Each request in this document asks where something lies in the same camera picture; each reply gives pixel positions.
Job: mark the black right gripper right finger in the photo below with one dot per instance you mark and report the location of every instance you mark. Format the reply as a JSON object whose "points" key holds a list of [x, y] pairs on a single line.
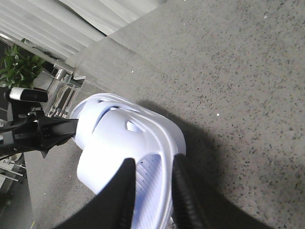
{"points": [[196, 205]]}

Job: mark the metal frame stand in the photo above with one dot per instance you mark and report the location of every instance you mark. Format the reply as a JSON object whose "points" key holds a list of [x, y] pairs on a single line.
{"points": [[62, 86]]}

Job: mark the light blue slipper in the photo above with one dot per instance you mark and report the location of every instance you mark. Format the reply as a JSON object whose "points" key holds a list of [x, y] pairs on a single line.
{"points": [[152, 141], [92, 109]]}

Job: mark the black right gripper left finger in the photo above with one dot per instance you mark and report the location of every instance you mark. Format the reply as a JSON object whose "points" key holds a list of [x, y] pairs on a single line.
{"points": [[113, 207]]}

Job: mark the pale grey-green curtain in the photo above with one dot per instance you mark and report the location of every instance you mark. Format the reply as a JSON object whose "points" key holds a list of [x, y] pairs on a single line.
{"points": [[63, 28]]}

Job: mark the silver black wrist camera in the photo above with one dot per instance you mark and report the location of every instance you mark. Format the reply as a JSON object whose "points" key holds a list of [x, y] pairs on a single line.
{"points": [[26, 95]]}

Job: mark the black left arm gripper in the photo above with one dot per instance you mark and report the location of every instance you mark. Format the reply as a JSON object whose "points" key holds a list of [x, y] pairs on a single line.
{"points": [[30, 134]]}

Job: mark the green potted plant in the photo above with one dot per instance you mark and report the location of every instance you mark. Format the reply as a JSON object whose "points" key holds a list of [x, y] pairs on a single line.
{"points": [[19, 67]]}

